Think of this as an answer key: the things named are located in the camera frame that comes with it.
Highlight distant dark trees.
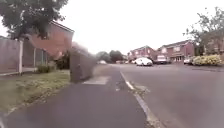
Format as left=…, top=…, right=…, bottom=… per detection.
left=95, top=49, right=125, bottom=64

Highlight white car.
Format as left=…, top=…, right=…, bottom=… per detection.
left=134, top=57, right=154, bottom=67

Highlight grey utility cabinet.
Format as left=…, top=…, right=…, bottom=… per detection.
left=69, top=49, right=98, bottom=84

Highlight pale stone kerb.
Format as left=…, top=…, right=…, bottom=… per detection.
left=119, top=70, right=166, bottom=128

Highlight grey asphalt pavement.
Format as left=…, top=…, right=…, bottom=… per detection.
left=0, top=64, right=148, bottom=128

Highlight white parked vehicle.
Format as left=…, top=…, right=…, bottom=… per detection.
left=155, top=54, right=170, bottom=65

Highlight row of red brick houses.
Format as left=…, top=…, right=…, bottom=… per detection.
left=127, top=39, right=196, bottom=64

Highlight red brick house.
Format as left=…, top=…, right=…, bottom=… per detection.
left=27, top=20, right=76, bottom=62

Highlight green bush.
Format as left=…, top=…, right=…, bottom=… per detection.
left=35, top=61, right=58, bottom=74

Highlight grey asphalt road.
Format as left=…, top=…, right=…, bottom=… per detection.
left=113, top=63, right=224, bottom=128

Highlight grass verge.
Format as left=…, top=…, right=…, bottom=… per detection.
left=0, top=69, right=72, bottom=114

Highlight yellow-green hedge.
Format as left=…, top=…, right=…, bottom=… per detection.
left=192, top=54, right=223, bottom=67

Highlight large dark tree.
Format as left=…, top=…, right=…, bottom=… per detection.
left=0, top=0, right=69, bottom=41

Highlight brown wooden fence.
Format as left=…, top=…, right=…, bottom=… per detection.
left=0, top=35, right=49, bottom=76

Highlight tree with thin branches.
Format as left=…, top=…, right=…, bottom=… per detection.
left=183, top=6, right=224, bottom=57

